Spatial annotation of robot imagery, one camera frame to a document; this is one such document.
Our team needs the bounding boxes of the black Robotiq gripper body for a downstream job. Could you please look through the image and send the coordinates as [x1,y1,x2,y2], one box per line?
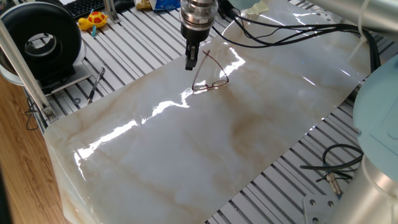
[181,26,215,44]

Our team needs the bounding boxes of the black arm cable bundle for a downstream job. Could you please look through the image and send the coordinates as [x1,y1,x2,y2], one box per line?
[213,1,382,74]

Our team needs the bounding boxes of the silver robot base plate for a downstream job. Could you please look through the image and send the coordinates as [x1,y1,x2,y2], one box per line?
[302,194,340,224]

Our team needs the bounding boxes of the small metal bracket post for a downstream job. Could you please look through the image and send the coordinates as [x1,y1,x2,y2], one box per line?
[103,0,121,24]

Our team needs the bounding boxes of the yellow orange toy turtle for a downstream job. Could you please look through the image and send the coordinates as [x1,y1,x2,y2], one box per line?
[77,9,109,37]

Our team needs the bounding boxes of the white flat base plate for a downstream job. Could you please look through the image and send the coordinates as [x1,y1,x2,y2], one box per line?
[0,63,93,96]

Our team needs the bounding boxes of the metal cable connector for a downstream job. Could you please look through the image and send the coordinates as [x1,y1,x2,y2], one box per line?
[325,171,343,197]

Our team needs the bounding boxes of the black computer keyboard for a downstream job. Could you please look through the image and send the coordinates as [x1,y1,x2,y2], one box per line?
[63,0,106,20]

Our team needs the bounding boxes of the black looped cable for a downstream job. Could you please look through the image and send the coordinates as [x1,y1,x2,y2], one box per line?
[300,143,364,183]

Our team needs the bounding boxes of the yellow snack bag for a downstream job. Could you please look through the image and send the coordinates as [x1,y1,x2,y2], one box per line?
[134,0,153,11]

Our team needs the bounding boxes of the dark red frame glasses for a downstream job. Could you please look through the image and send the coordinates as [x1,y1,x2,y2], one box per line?
[191,49,230,92]

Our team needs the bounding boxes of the black round ring device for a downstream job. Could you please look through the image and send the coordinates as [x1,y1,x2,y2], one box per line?
[0,1,86,82]

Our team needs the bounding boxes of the thin black floor cable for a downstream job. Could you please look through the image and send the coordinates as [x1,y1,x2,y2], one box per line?
[24,95,40,131]

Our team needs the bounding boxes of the black silver pen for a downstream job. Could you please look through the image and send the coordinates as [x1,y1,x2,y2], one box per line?
[86,67,106,105]

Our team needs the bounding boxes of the marble pattern table mat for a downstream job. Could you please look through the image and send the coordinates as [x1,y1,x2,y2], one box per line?
[43,0,374,224]

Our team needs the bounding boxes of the black computer mouse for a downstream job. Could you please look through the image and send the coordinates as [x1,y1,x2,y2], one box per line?
[113,0,136,13]

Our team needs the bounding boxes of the slanted aluminium post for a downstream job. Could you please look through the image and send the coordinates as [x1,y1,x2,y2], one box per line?
[0,18,59,124]

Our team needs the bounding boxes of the blue white packet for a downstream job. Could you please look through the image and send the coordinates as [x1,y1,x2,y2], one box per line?
[149,0,182,12]

